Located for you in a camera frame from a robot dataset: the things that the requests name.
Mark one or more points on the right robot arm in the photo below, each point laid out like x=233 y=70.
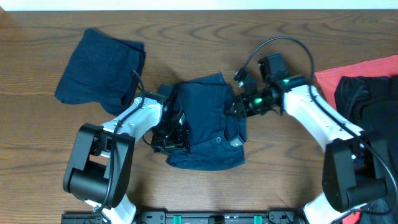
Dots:
x=356 y=169

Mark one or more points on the red cloth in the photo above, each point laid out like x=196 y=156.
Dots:
x=329 y=79

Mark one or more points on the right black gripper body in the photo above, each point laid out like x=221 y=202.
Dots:
x=251 y=105

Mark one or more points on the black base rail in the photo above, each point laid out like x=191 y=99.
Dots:
x=270 y=217

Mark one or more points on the folded navy blue shorts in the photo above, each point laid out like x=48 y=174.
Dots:
x=101 y=70

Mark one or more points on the navy blue shorts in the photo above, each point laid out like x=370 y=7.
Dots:
x=216 y=139
x=101 y=70

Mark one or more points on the black patterned garment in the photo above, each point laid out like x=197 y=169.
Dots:
x=371 y=103

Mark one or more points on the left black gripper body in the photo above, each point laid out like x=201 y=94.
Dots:
x=168 y=139

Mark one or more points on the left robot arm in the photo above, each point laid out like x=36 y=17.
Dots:
x=99 y=167

